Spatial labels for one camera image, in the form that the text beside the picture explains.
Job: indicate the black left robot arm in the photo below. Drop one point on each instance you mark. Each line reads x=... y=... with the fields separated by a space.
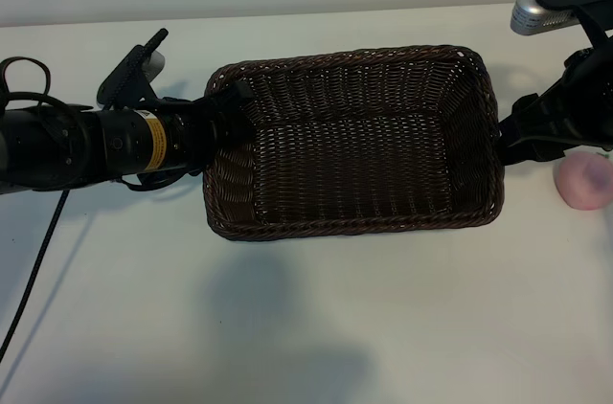
x=72 y=150

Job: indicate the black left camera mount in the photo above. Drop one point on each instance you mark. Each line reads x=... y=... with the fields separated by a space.
x=127 y=74

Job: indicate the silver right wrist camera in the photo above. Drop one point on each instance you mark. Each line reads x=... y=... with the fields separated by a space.
x=529 y=14

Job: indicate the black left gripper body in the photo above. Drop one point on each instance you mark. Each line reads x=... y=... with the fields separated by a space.
x=196 y=136

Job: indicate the pink peach with green leaf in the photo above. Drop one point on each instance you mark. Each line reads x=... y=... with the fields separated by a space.
x=579 y=184

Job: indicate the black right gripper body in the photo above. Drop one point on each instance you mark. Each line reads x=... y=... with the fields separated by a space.
x=570 y=112

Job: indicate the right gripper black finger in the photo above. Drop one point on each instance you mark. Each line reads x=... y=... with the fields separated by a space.
x=531 y=151
x=522 y=114

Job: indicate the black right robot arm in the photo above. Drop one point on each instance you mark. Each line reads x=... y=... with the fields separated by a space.
x=607 y=112

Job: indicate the dark brown wicker basket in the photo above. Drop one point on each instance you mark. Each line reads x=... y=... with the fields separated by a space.
x=359 y=174

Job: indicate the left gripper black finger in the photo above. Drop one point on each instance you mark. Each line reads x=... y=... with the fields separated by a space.
x=237 y=119

